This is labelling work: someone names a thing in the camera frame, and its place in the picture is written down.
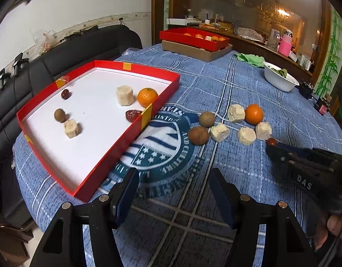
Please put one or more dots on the brown round fruit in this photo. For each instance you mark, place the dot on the brown round fruit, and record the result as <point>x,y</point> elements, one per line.
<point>206,119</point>
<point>60,115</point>
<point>198,135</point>

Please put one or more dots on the blue plaid tablecloth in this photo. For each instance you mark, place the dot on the blue plaid tablecloth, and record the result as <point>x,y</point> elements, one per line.
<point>243,89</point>

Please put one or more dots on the red and black battery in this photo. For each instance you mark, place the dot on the red and black battery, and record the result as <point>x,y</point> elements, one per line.
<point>322,106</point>

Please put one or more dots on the wooden counter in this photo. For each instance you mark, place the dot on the wooden counter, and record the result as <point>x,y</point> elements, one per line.
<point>271,50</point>

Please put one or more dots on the clear plastic bag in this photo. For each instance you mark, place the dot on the clear plastic bag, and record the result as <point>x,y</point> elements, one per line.
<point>47,40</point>

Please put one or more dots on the wood framed glass partition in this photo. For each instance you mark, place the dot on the wood framed glass partition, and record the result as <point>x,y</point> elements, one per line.
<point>215,0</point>

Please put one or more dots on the green leaves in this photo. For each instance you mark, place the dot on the green leaves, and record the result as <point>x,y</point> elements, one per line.
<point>279,71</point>

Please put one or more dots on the white flat box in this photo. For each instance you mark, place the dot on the white flat box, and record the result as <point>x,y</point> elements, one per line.
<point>177,21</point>

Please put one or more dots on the red cardboard tray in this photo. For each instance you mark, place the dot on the red cardboard tray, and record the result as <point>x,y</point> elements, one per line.
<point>176,36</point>
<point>98,133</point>

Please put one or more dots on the red date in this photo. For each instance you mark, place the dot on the red date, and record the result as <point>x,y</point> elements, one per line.
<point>133,115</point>
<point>65,94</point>
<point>272,141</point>

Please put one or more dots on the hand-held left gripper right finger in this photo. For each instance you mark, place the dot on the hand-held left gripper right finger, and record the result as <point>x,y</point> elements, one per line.
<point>222,197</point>

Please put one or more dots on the black leather sofa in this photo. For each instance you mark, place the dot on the black leather sofa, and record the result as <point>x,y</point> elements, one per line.
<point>84,47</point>

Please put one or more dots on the white bowl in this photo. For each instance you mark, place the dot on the white bowl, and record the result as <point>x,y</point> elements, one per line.
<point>279,82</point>

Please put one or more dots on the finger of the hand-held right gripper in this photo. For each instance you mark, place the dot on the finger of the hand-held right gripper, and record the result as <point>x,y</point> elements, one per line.
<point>279,158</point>
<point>313,152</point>

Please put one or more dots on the bamboo wall panel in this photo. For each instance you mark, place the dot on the bamboo wall panel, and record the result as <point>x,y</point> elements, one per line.
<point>331,58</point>

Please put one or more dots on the black clip device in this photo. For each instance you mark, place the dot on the black clip device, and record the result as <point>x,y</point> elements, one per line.
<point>1,78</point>
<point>19,62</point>

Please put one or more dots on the clear pitcher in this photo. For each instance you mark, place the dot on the clear pitcher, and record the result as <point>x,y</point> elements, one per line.
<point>273,39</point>

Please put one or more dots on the person's right hand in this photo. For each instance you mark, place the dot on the person's right hand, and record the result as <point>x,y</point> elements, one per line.
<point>334,225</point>

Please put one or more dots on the green cloth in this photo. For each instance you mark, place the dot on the green cloth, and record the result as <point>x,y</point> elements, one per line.
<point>250,59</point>

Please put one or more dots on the pink cup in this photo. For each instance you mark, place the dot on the pink cup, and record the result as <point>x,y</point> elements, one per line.
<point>286,46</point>

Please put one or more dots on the crumpled plastic bag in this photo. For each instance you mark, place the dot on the crumpled plastic bag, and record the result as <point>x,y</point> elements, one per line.
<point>249,34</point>

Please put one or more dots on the brown cardboard box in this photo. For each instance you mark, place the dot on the brown cardboard box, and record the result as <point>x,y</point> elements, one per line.
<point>187,50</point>

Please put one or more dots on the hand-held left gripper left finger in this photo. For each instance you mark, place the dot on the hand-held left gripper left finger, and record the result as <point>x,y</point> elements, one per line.
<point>123,197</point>

